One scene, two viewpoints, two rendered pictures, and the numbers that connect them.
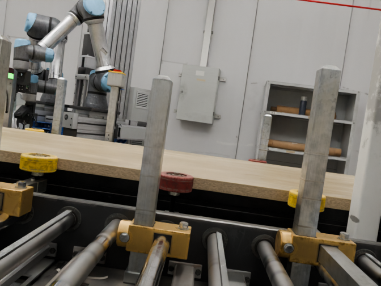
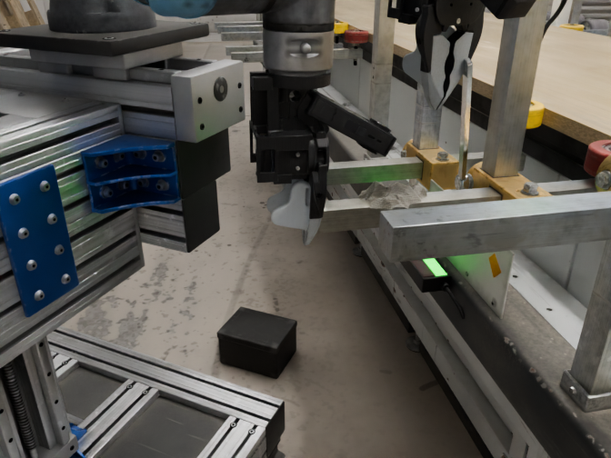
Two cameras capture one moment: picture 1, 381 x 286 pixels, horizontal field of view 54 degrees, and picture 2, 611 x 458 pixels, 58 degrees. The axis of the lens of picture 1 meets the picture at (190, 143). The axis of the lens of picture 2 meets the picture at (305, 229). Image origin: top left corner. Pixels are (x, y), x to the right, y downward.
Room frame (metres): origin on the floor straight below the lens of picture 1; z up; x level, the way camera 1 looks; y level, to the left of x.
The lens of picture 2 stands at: (2.24, 1.53, 1.14)
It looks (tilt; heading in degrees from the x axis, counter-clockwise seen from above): 27 degrees down; 257
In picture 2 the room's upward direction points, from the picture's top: straight up
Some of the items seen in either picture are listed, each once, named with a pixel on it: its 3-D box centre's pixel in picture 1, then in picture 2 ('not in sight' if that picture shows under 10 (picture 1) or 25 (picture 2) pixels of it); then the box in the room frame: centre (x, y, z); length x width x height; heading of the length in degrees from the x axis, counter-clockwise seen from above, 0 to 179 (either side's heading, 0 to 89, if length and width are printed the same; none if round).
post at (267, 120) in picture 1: (261, 164); not in sight; (1.78, -0.35, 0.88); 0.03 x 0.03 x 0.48; 88
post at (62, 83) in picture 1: (56, 127); (430, 94); (1.81, 0.65, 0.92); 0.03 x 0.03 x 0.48; 88
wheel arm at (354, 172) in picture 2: not in sight; (405, 169); (1.86, 0.69, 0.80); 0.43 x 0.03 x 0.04; 178
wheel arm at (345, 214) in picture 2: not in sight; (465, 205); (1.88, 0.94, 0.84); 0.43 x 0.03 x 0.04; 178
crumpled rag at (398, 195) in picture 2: not in sight; (395, 190); (1.98, 0.94, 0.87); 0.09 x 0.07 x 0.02; 178
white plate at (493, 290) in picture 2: not in sight; (461, 241); (1.84, 0.87, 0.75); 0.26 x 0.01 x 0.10; 88
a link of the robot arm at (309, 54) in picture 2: (28, 97); (298, 51); (2.10, 0.94, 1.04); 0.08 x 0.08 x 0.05
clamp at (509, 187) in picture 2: not in sight; (506, 194); (1.82, 0.93, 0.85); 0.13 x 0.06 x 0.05; 88
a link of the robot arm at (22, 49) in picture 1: (22, 50); not in sight; (1.93, 0.92, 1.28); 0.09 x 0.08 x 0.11; 127
